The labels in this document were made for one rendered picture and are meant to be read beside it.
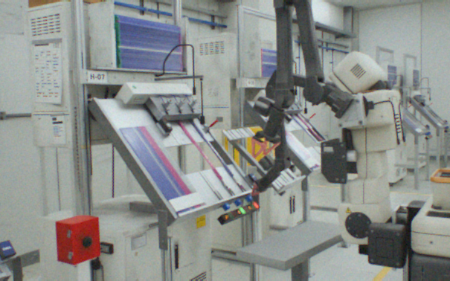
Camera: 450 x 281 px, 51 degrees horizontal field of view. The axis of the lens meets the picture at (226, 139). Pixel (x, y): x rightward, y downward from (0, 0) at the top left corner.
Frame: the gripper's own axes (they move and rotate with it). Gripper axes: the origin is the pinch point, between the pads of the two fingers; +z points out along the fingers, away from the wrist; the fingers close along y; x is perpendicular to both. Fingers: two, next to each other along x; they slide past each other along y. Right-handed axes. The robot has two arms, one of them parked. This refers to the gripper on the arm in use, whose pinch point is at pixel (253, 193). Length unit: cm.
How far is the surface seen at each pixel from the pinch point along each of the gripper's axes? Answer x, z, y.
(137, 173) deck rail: -30, 6, 60
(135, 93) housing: -70, -4, 39
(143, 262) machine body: -2, 45, 47
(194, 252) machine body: 2, 50, 6
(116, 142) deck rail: -48, 6, 59
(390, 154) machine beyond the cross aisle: -4, 51, -440
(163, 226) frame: -2, 7, 64
